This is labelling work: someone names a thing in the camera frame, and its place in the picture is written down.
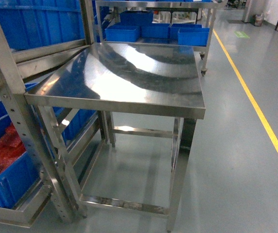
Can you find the steel shelf rack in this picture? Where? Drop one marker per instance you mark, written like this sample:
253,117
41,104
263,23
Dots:
53,185

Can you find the blue bin with red parts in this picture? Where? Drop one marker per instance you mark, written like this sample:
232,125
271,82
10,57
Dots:
17,170

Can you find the stainless steel table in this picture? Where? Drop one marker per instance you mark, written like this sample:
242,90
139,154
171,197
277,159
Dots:
149,79

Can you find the steel wheeled cart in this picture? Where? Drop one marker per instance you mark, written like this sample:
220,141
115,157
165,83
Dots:
181,22

